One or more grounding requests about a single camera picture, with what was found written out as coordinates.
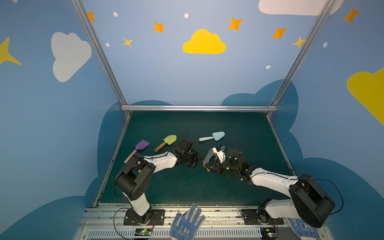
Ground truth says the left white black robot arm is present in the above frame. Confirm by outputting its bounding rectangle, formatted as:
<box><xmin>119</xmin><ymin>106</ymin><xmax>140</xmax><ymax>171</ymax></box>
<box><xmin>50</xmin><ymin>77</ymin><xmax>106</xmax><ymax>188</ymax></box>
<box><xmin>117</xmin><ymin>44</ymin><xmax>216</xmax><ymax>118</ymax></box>
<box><xmin>115</xmin><ymin>138</ymin><xmax>199</xmax><ymax>225</ymax></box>

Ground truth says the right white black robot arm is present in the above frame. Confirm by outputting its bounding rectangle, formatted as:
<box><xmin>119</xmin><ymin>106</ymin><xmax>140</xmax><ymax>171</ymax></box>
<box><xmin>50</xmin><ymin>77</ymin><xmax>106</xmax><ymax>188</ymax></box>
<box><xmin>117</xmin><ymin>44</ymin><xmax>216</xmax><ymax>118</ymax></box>
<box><xmin>203</xmin><ymin>148</ymin><xmax>336</xmax><ymax>228</ymax></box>

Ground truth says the light blue toy shovel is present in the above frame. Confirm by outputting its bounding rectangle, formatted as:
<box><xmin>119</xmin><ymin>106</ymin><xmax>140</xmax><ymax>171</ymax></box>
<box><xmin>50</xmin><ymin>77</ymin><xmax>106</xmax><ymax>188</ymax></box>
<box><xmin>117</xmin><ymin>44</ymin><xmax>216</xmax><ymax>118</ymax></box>
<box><xmin>199</xmin><ymin>132</ymin><xmax>225</xmax><ymax>142</ymax></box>

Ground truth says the purple pink toy shovel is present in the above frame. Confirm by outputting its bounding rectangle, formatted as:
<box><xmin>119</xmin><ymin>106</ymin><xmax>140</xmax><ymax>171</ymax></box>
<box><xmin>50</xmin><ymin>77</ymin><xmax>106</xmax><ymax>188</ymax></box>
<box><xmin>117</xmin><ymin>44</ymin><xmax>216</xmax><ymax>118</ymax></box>
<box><xmin>124</xmin><ymin>140</ymin><xmax>149</xmax><ymax>164</ymax></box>

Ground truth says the blue dotted glove centre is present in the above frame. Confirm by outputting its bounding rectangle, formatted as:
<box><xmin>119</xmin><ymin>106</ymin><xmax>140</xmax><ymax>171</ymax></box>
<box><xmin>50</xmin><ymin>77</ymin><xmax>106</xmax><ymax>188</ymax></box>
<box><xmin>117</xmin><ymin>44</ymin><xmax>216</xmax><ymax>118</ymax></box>
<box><xmin>171</xmin><ymin>204</ymin><xmax>206</xmax><ymax>240</ymax></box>

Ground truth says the blue dotted glove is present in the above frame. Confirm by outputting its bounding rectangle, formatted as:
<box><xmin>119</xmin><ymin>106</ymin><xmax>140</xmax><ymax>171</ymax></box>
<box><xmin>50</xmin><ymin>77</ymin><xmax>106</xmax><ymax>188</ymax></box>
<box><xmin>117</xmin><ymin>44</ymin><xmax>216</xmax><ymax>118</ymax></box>
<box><xmin>287</xmin><ymin>218</ymin><xmax>319</xmax><ymax>240</ymax></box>
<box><xmin>171</xmin><ymin>204</ymin><xmax>206</xmax><ymax>240</ymax></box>

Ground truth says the right green circuit board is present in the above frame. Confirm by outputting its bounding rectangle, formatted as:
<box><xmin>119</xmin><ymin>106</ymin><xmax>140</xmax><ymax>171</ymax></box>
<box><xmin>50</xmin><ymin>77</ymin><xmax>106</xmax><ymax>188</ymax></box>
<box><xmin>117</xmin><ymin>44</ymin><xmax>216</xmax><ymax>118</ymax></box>
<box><xmin>261</xmin><ymin>228</ymin><xmax>279</xmax><ymax>240</ymax></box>

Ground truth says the green circuit board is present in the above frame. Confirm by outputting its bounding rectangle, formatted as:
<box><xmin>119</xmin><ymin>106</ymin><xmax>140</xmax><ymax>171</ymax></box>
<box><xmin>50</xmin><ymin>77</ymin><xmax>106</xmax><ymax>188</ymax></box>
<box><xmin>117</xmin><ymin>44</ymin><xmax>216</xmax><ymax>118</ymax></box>
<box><xmin>135</xmin><ymin>229</ymin><xmax>152</xmax><ymax>237</ymax></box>
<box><xmin>261</xmin><ymin>228</ymin><xmax>279</xmax><ymax>240</ymax></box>

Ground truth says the left green circuit board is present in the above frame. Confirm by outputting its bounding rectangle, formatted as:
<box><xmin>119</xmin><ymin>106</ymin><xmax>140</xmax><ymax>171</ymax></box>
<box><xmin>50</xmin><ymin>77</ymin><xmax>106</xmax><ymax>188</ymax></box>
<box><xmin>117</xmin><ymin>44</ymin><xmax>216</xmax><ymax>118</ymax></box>
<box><xmin>135</xmin><ymin>229</ymin><xmax>152</xmax><ymax>237</ymax></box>

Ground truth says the blue dotted glove right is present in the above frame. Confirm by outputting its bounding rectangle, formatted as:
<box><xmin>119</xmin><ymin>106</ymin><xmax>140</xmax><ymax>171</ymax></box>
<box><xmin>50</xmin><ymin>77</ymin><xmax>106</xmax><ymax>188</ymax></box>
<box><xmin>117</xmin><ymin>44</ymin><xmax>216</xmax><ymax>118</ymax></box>
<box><xmin>287</xmin><ymin>218</ymin><xmax>319</xmax><ymax>240</ymax></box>

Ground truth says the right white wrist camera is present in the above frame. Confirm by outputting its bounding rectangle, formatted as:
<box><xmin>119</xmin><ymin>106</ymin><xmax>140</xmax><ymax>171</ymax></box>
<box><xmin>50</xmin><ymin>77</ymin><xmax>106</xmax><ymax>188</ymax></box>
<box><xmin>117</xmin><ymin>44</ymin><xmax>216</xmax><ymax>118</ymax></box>
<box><xmin>212</xmin><ymin>145</ymin><xmax>226</xmax><ymax>164</ymax></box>

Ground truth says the green toy shovel wooden handle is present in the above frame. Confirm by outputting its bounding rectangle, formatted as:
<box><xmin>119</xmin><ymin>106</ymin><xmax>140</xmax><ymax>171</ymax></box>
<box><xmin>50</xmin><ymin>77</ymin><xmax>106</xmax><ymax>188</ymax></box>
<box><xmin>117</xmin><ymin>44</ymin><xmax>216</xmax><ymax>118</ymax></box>
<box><xmin>155</xmin><ymin>135</ymin><xmax>177</xmax><ymax>153</ymax></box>

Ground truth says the aluminium front rail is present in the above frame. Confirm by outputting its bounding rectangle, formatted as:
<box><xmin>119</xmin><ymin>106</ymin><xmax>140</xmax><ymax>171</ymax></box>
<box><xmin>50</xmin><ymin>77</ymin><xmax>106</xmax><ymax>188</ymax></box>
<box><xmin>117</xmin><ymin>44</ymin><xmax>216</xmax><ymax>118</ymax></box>
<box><xmin>73</xmin><ymin>203</ymin><xmax>332</xmax><ymax>240</ymax></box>

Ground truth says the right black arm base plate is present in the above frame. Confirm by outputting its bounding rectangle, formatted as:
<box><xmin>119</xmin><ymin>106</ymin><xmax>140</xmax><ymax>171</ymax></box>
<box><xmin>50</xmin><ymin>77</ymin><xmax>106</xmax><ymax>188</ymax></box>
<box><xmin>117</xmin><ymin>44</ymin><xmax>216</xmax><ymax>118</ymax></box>
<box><xmin>240</xmin><ymin>208</ymin><xmax>284</xmax><ymax>225</ymax></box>

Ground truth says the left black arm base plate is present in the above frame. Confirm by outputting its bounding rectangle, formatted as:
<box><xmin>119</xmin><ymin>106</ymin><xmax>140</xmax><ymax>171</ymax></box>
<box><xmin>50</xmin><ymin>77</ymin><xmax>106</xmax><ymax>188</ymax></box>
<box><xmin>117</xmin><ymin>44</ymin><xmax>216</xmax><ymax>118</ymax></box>
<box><xmin>123</xmin><ymin>209</ymin><xmax>165</xmax><ymax>226</ymax></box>

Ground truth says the aluminium rear frame bar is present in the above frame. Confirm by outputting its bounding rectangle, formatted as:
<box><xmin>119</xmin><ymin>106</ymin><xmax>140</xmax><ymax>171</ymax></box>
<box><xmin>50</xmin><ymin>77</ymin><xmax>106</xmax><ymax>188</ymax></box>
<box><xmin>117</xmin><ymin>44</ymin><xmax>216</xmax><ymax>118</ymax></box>
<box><xmin>121</xmin><ymin>105</ymin><xmax>278</xmax><ymax>112</ymax></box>

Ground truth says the left aluminium frame post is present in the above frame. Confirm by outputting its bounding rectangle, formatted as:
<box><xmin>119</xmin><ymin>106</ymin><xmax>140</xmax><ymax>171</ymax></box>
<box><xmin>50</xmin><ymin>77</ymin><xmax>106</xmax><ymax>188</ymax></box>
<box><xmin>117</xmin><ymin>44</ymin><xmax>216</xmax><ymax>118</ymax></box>
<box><xmin>71</xmin><ymin>0</ymin><xmax>127</xmax><ymax>108</ymax></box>

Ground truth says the aluminium frame post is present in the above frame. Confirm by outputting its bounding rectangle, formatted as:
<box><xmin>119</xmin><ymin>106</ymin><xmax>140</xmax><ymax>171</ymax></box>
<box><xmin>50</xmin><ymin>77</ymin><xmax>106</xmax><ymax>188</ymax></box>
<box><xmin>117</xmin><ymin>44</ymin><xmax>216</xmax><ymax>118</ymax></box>
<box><xmin>71</xmin><ymin>0</ymin><xmax>127</xmax><ymax>108</ymax></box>
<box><xmin>266</xmin><ymin>0</ymin><xmax>337</xmax><ymax>119</ymax></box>

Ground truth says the right aluminium frame post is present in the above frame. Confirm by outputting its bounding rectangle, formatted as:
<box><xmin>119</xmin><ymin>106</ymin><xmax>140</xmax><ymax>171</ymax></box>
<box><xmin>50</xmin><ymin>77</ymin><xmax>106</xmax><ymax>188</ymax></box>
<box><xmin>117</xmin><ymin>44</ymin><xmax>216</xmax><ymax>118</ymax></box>
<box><xmin>266</xmin><ymin>0</ymin><xmax>337</xmax><ymax>119</ymax></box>

